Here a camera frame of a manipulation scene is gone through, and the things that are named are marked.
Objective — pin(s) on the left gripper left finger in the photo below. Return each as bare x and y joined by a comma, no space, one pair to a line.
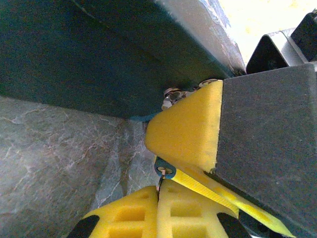
123,218

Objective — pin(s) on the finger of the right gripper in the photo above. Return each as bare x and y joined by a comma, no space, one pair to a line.
260,136

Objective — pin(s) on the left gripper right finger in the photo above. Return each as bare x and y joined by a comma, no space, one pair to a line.
183,218

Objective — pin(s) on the key with blue head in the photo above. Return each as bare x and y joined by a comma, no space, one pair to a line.
158,165

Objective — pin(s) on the blue patterned padlock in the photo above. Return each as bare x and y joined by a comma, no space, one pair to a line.
86,49

